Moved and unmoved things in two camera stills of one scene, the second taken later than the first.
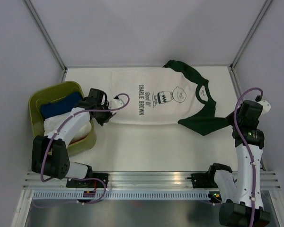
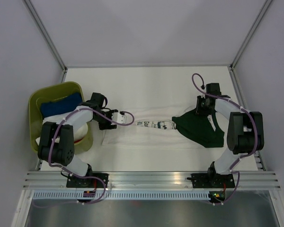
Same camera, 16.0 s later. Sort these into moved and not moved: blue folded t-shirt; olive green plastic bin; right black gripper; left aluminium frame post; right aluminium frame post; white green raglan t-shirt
Moved: white green raglan t-shirt; right black gripper
Not moved: left aluminium frame post; right aluminium frame post; olive green plastic bin; blue folded t-shirt
